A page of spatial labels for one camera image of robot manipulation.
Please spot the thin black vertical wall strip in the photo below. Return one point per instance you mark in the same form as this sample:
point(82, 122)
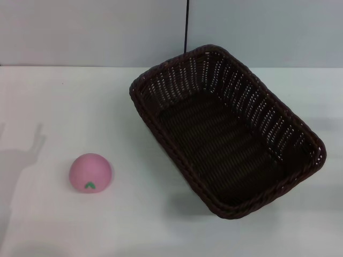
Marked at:
point(186, 24)

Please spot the dark brown woven basket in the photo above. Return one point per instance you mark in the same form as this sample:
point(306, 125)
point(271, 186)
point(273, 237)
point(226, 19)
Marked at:
point(214, 139)

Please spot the pink peach toy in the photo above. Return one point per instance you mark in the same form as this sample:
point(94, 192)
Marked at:
point(89, 171)

